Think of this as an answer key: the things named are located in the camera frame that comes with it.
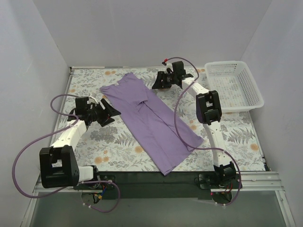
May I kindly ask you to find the purple t shirt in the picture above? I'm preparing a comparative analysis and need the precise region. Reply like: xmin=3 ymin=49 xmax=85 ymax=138
xmin=100 ymin=73 xmax=204 ymax=175

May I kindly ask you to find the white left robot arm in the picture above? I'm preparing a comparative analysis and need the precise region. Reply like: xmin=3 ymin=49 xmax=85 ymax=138
xmin=39 ymin=96 xmax=121 ymax=189

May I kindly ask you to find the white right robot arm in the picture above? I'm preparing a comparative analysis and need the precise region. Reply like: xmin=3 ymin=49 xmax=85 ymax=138
xmin=152 ymin=57 xmax=238 ymax=190

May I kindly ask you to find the white plastic basket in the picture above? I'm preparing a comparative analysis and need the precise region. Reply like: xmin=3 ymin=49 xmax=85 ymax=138
xmin=205 ymin=61 xmax=264 ymax=113

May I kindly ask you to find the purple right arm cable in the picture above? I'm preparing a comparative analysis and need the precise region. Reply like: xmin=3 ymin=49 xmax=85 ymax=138
xmin=161 ymin=56 xmax=242 ymax=208

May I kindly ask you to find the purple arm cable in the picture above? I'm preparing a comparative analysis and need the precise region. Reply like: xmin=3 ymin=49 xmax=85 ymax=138
xmin=12 ymin=94 xmax=121 ymax=213
xmin=161 ymin=56 xmax=242 ymax=208

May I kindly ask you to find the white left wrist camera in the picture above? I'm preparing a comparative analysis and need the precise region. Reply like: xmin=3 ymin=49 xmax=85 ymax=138
xmin=87 ymin=93 xmax=99 ymax=106

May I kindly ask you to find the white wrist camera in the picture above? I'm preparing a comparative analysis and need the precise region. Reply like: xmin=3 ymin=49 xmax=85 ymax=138
xmin=162 ymin=61 xmax=173 ymax=74
xmin=87 ymin=93 xmax=99 ymax=106

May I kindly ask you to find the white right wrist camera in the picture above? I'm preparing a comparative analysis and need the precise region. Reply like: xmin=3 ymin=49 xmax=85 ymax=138
xmin=162 ymin=61 xmax=173 ymax=74

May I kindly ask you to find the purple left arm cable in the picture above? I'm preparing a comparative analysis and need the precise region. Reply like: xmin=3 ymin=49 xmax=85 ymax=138
xmin=12 ymin=94 xmax=121 ymax=213

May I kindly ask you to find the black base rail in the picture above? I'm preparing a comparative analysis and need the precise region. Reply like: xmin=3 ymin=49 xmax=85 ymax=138
xmin=74 ymin=171 xmax=242 ymax=201

